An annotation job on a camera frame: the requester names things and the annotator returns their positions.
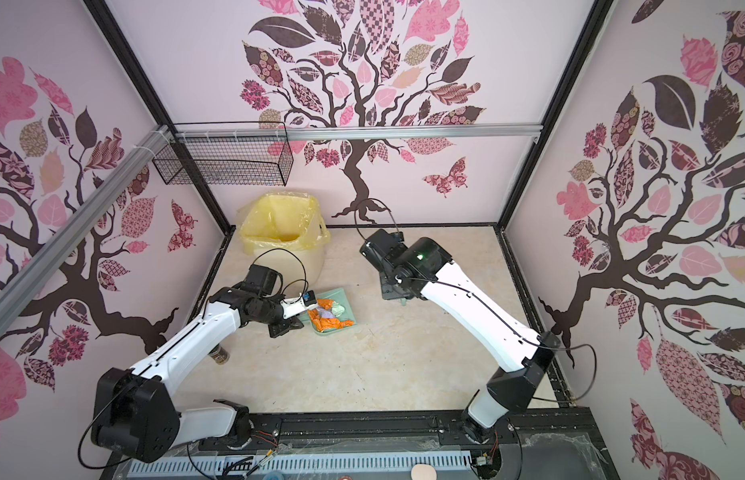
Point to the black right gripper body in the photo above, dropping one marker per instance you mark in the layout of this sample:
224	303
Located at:
387	288

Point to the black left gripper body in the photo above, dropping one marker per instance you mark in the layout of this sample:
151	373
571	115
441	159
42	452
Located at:
276	324

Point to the mint green dustpan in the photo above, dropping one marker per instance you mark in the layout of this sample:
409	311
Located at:
337	294

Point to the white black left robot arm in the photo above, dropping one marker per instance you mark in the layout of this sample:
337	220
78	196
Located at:
134	412

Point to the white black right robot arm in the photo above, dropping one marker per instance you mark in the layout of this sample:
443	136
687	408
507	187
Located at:
522	354

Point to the orange paper near can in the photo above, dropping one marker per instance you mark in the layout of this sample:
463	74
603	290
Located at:
322	325

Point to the green paper front cluster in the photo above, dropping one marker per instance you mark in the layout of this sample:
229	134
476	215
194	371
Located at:
338	310

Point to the brown small bottle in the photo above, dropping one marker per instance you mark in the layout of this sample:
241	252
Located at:
220	355

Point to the yellow lined trash bin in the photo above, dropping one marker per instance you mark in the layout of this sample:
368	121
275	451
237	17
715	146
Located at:
286	232

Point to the pink round disc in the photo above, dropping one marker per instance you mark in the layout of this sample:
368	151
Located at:
424	472

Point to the black wire basket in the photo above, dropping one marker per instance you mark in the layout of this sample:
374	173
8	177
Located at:
248	153

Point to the white slotted cable duct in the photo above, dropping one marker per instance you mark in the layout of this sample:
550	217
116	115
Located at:
298	465

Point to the aluminium rail bar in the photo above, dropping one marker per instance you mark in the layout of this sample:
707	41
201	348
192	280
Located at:
31	279

